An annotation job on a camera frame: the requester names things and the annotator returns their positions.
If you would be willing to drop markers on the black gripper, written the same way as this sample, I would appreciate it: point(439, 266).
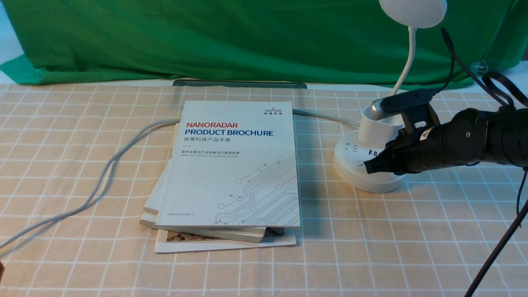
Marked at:
point(420, 151)

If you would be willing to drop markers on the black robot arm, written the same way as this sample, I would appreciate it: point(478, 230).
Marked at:
point(472, 136)

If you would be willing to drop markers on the metal binder clip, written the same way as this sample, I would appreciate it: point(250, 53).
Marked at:
point(478, 68)

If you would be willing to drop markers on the green backdrop cloth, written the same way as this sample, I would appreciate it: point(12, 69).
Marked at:
point(321, 41)

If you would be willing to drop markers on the middle white book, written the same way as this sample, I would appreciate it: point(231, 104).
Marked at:
point(153, 204)

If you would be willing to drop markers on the white Nanoradar product brochure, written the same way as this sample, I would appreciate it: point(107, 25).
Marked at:
point(234, 164)

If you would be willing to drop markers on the bottom thin white booklet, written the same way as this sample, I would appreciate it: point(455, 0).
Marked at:
point(168, 242)

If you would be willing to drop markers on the checkered beige tablecloth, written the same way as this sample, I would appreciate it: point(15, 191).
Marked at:
point(429, 238)

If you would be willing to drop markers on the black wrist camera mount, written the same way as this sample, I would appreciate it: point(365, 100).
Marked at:
point(413, 106)

